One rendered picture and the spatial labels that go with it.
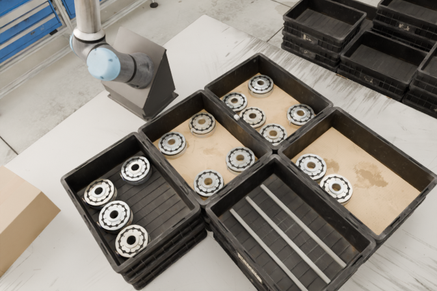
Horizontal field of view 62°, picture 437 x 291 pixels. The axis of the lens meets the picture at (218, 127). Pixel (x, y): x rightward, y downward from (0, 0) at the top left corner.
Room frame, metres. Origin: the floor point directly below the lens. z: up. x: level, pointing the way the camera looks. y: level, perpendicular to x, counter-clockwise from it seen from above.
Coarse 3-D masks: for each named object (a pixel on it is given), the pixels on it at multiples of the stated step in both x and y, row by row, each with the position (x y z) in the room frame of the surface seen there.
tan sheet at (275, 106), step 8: (248, 80) 1.08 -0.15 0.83; (240, 88) 1.04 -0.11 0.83; (248, 96) 0.99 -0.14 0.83; (272, 96) 0.97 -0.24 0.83; (280, 96) 0.97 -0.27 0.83; (288, 96) 0.96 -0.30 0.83; (248, 104) 0.95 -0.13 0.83; (256, 104) 0.94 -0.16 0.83; (264, 104) 0.94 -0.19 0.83; (272, 104) 0.93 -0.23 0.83; (280, 104) 0.93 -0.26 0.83; (288, 104) 0.92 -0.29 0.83; (272, 112) 0.89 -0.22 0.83; (280, 112) 0.88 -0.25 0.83; (272, 120) 0.85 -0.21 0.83; (280, 120) 0.84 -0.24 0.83; (288, 128) 0.80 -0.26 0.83
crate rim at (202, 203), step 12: (192, 96) 0.94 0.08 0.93; (168, 108) 0.90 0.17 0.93; (156, 120) 0.85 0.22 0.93; (264, 144) 0.68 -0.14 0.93; (264, 156) 0.63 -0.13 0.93; (252, 168) 0.59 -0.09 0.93; (180, 180) 0.59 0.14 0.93; (192, 192) 0.54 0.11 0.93; (216, 192) 0.53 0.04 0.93; (204, 204) 0.49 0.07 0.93
